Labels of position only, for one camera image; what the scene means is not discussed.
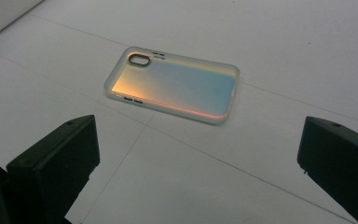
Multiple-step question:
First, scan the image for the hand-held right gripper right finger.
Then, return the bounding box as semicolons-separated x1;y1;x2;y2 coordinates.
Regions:
296;116;358;224

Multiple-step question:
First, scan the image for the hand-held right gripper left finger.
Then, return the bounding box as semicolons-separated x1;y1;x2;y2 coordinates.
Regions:
7;114;101;224

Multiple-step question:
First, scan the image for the iridescent phone case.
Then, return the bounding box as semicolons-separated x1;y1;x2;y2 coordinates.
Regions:
103;46;241;126

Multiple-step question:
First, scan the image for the white plastic bin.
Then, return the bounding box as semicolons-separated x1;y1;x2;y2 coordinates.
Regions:
0;0;45;37

